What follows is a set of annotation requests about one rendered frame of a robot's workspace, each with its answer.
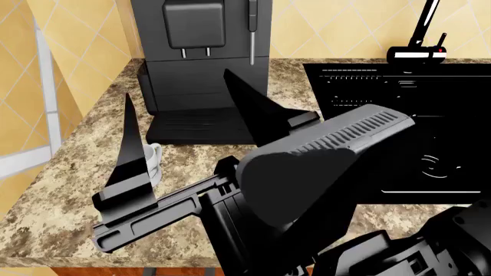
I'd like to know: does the dark grey coffee machine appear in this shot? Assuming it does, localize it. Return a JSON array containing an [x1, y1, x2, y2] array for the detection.
[[130, 0, 274, 146]]

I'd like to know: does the black sink faucet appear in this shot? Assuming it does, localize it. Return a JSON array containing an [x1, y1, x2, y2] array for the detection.
[[386, 0, 448, 66]]

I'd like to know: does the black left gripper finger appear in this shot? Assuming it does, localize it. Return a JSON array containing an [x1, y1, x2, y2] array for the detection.
[[91, 92, 160, 214]]

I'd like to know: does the white ceramic mug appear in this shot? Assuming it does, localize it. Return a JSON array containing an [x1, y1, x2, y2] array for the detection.
[[142, 143, 164, 189]]

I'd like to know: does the black kitchen sink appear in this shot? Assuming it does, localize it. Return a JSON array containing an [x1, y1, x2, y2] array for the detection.
[[302, 62, 491, 205]]

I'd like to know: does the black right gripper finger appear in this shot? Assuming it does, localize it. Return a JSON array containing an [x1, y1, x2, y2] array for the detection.
[[222, 67, 321, 146]]

